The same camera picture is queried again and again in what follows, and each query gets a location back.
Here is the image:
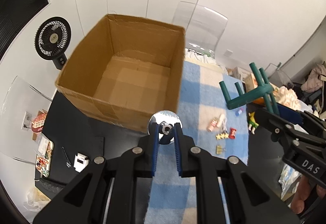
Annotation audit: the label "black standing fan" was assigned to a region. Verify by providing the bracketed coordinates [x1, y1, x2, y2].
[34, 16, 71, 70]

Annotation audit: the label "clear acrylic chair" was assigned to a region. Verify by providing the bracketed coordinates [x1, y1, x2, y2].
[1, 77, 52, 164]
[172, 1, 228, 58]

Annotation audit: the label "large cardboard box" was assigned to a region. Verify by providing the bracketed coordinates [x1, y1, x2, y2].
[55, 14, 185, 132]

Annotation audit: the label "cream artificial roses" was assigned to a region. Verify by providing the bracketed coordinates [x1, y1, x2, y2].
[271, 83, 301, 110]

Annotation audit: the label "red instant noodle cup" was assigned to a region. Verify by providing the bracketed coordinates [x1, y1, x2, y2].
[31, 111, 47, 133]

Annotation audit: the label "red candy wrapper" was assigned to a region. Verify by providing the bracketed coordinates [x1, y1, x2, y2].
[229, 127, 237, 140]

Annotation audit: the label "yellow stars hair clip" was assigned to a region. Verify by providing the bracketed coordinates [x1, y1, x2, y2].
[216, 133, 229, 140]

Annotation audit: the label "gold binder clip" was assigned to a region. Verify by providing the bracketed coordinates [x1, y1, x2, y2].
[216, 145, 226, 155]

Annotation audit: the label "blue pink lip balm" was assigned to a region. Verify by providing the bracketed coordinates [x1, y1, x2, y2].
[235, 108, 244, 116]

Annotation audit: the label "blue white checkered blanket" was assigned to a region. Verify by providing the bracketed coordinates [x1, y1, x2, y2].
[144, 62, 249, 223]

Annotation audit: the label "colourful snack packet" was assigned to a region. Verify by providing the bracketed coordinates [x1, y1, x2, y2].
[35, 134, 54, 177]

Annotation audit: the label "orange white cardboard box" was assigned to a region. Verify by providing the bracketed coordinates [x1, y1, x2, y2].
[245, 73, 265, 106]

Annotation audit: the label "silver round tape reel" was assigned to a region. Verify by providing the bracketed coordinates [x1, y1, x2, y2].
[148, 110, 182, 145]

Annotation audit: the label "person right hand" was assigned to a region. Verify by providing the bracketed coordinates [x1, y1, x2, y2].
[290, 175, 312, 214]

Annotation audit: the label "pink small bottle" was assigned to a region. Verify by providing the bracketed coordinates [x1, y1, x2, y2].
[207, 118, 219, 132]

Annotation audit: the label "green toy stool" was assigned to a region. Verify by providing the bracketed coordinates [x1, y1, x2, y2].
[219, 63, 280, 115]

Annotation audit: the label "white small device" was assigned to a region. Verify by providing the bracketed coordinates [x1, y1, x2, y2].
[74, 153, 89, 173]

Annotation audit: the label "white small carton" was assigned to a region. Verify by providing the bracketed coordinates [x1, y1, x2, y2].
[232, 67, 251, 83]

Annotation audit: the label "cartoon boy figurine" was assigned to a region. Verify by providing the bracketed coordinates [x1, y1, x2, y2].
[248, 112, 259, 134]

